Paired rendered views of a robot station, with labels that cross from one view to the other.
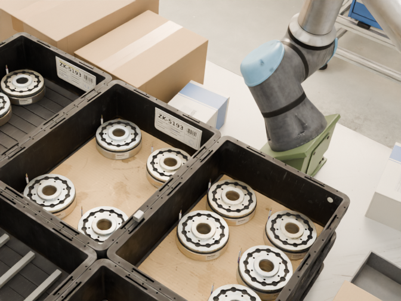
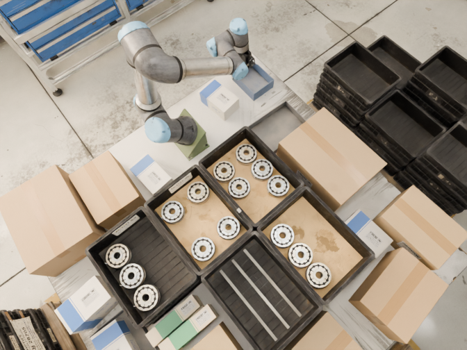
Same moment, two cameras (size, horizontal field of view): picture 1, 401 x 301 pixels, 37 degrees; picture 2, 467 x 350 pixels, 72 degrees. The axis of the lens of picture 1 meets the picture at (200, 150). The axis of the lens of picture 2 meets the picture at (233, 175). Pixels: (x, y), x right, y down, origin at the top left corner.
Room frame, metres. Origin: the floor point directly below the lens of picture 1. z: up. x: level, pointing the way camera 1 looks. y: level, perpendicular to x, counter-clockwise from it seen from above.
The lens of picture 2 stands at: (0.55, 0.41, 2.26)
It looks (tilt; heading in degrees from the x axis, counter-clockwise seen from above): 69 degrees down; 296
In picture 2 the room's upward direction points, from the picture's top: 6 degrees counter-clockwise
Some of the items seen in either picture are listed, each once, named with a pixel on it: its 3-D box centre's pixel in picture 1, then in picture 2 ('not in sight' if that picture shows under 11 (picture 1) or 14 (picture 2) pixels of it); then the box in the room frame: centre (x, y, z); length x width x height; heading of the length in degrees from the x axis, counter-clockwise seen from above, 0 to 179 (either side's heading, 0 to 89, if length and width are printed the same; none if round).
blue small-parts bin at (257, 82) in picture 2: not in sight; (252, 79); (0.91, -0.70, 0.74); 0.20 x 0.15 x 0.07; 150
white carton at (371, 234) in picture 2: not in sight; (363, 235); (0.13, -0.04, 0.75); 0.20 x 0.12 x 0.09; 152
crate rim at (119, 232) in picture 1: (110, 156); (197, 217); (0.85, 0.18, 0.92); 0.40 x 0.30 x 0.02; 151
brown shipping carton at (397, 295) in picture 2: not in sight; (395, 293); (-0.04, 0.17, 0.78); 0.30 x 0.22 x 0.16; 66
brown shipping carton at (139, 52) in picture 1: (142, 69); (109, 191); (1.35, 0.19, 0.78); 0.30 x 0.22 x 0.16; 148
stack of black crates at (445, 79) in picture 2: not in sight; (436, 97); (-0.23, -1.24, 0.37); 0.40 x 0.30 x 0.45; 150
